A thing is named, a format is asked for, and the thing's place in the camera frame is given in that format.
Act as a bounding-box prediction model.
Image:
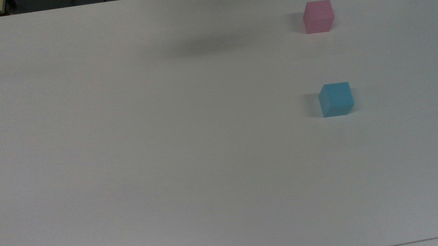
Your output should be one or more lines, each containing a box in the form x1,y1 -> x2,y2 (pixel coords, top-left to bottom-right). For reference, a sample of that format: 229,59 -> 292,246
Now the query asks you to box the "pink foam cube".
301,0 -> 336,35

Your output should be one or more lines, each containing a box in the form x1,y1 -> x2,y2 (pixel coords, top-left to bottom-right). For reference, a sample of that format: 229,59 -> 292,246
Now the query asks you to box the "blue foam cube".
317,81 -> 356,119

